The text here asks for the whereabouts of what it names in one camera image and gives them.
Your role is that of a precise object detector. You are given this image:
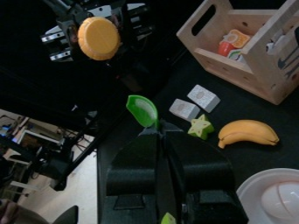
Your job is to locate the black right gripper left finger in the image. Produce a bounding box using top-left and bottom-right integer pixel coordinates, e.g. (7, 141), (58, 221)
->
(104, 127), (162, 224)

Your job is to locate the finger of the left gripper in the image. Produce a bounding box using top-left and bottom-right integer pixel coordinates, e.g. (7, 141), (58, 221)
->
(64, 18), (84, 60)
(115, 5), (136, 56)

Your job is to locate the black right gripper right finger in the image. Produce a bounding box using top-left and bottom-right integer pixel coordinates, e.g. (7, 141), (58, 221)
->
(159, 120), (250, 224)

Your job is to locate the orange round disc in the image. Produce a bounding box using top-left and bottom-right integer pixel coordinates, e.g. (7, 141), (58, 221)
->
(78, 16), (122, 61)

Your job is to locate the green toy star fruit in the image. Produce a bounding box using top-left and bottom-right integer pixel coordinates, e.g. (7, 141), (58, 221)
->
(187, 114), (216, 141)

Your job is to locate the white round cup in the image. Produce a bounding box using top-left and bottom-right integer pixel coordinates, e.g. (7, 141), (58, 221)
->
(235, 167), (299, 224)

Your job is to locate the yellow toy banana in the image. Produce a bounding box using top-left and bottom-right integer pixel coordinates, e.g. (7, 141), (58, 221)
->
(216, 119), (281, 150)

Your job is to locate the grey speckled toy block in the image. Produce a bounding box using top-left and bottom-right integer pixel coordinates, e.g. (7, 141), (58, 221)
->
(168, 98), (202, 123)
(186, 84), (222, 114)

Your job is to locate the red toy food piece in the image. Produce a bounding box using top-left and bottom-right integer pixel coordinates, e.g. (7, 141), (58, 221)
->
(218, 40), (238, 58)

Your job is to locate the white desk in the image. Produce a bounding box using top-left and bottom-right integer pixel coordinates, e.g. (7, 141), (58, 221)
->
(11, 116), (66, 148)

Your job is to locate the orange yellow toy food piece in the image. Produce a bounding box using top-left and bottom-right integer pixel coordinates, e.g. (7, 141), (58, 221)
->
(222, 29), (253, 49)

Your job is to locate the green white toy food piece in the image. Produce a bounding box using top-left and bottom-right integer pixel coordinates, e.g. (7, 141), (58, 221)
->
(227, 48), (249, 63)

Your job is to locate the light wooden crate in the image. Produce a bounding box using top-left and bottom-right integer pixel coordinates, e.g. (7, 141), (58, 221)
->
(175, 0), (299, 106)

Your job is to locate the black frame leg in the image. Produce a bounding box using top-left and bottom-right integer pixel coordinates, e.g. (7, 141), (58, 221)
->
(58, 116), (118, 192)

